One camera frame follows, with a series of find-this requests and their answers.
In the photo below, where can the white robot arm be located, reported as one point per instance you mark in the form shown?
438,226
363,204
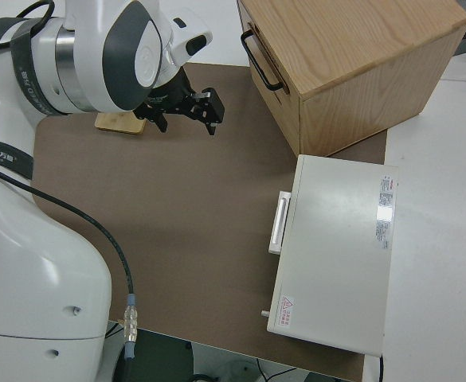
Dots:
37,258

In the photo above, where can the white toaster oven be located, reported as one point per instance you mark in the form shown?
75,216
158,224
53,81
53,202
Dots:
336,258

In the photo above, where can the wooden box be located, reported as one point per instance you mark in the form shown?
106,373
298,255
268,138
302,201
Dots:
356,40

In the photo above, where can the wooden mug rack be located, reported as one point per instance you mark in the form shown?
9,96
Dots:
117,123

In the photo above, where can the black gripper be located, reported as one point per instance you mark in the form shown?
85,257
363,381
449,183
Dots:
173,95

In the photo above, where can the brown table mat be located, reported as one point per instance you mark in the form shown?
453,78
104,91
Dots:
177,199

